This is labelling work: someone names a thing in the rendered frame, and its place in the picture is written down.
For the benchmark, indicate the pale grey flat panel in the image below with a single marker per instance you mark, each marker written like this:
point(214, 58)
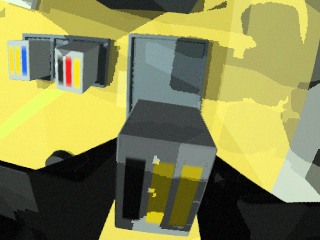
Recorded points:
point(299, 178)

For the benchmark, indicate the black cylinder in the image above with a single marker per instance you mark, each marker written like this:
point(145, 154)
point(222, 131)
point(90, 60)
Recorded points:
point(58, 155)

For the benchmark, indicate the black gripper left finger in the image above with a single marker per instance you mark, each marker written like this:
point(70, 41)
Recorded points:
point(68, 200)

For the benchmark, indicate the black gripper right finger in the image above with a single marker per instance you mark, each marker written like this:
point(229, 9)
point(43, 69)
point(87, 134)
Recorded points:
point(235, 208)

